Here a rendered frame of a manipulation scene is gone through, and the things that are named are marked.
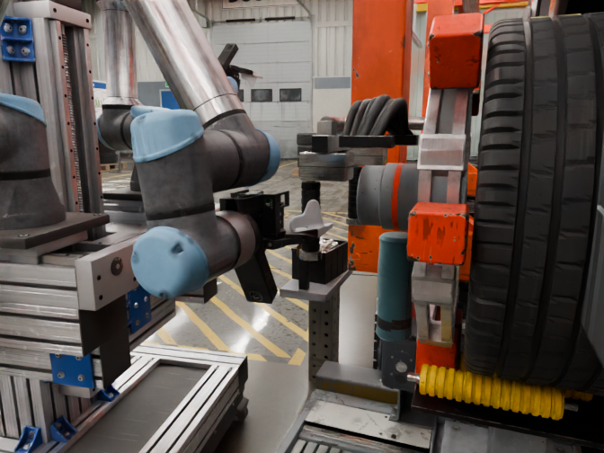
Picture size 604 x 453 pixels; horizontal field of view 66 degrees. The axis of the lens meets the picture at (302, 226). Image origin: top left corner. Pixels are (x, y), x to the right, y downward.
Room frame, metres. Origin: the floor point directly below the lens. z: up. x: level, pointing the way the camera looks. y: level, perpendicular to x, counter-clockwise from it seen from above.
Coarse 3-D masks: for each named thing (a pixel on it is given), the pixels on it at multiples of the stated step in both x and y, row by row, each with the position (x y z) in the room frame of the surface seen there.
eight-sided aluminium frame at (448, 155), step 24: (432, 96) 0.77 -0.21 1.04; (432, 120) 0.73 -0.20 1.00; (456, 120) 0.72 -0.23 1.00; (432, 144) 0.70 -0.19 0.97; (456, 144) 0.69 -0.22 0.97; (432, 168) 0.69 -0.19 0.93; (456, 168) 0.68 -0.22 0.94; (456, 192) 0.68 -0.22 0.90; (432, 288) 0.69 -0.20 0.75; (456, 288) 1.03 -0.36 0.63; (432, 312) 0.90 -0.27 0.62; (432, 336) 0.82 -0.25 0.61
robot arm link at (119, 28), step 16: (96, 0) 1.40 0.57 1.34; (112, 0) 1.38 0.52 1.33; (112, 16) 1.39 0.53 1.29; (128, 16) 1.41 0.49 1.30; (112, 32) 1.39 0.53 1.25; (128, 32) 1.41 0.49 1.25; (112, 48) 1.39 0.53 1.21; (128, 48) 1.40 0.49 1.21; (112, 64) 1.39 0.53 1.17; (128, 64) 1.40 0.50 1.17; (112, 80) 1.39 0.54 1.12; (128, 80) 1.40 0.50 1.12; (112, 96) 1.39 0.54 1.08; (128, 96) 1.39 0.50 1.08; (112, 112) 1.37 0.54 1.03; (128, 112) 1.37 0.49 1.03; (112, 128) 1.36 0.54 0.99; (112, 144) 1.39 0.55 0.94
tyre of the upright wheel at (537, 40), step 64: (512, 64) 0.69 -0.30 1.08; (576, 64) 0.66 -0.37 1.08; (512, 128) 0.63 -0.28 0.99; (576, 128) 0.61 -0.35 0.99; (512, 192) 0.60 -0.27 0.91; (576, 192) 0.58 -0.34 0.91; (512, 256) 0.60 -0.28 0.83; (576, 256) 0.57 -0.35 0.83; (512, 320) 0.62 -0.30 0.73; (576, 320) 0.59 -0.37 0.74; (576, 384) 0.65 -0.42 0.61
